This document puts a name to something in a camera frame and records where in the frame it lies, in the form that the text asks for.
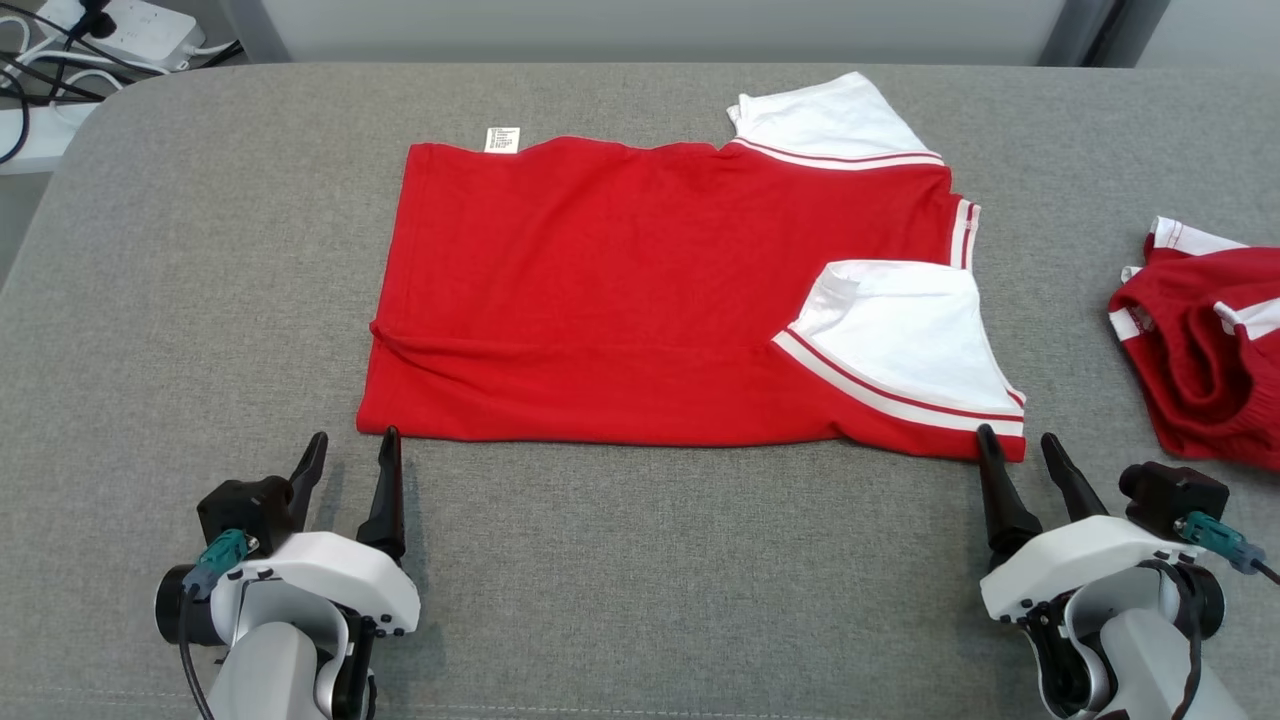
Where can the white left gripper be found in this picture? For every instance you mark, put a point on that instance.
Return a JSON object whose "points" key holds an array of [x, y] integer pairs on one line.
{"points": [[330, 575]]}

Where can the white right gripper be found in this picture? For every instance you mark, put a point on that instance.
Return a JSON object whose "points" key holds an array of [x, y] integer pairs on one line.
{"points": [[1070, 565]]}

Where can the red shorts with white stripes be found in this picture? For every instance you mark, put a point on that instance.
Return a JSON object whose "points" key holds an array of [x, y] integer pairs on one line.
{"points": [[1200, 400]]}

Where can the red T-shirt with white sleeves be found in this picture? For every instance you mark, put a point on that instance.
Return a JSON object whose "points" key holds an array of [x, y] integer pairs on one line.
{"points": [[650, 300]]}

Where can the pale grey partition panel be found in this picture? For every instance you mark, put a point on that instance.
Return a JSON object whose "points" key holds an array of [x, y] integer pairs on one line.
{"points": [[650, 30], [1220, 30]]}

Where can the black power plug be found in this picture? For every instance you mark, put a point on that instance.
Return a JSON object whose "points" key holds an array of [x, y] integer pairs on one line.
{"points": [[92, 18]]}

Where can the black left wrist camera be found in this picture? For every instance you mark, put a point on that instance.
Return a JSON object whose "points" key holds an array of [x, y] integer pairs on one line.
{"points": [[245, 510]]}

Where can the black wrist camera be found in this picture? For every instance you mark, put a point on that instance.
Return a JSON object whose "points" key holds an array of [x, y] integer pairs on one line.
{"points": [[1175, 495], [245, 510]]}

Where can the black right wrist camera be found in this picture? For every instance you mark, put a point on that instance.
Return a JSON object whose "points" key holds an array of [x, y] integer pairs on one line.
{"points": [[1175, 495]]}

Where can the grey partition post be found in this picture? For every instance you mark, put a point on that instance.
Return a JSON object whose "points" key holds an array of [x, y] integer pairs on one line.
{"points": [[250, 30], [1075, 30], [1125, 30]]}

